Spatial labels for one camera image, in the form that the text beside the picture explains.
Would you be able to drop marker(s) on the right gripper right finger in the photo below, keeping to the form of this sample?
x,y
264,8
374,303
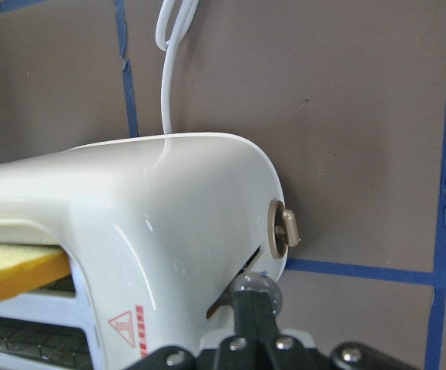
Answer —
x,y
275,350

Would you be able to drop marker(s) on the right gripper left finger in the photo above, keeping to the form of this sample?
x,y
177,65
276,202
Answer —
x,y
240,350

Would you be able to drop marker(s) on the bread slice with orange crust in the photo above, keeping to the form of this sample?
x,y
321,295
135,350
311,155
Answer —
x,y
26,267

